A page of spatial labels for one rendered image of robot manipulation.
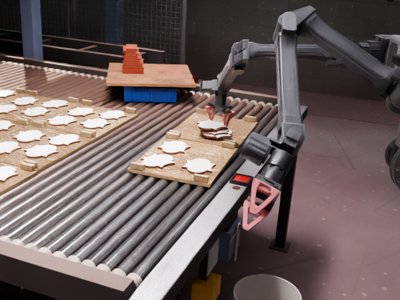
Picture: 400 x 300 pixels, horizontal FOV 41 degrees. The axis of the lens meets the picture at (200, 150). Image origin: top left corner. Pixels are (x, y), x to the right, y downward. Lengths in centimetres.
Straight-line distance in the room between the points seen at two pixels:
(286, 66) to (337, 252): 221
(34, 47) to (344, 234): 252
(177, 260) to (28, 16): 270
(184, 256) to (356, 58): 76
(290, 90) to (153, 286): 65
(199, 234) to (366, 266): 189
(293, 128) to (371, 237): 252
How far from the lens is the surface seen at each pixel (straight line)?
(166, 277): 154
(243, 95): 326
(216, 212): 188
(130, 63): 320
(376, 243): 376
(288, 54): 152
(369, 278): 338
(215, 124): 253
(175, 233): 174
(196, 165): 217
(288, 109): 140
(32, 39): 400
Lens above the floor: 180
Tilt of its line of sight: 22 degrees down
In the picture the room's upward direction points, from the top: 3 degrees clockwise
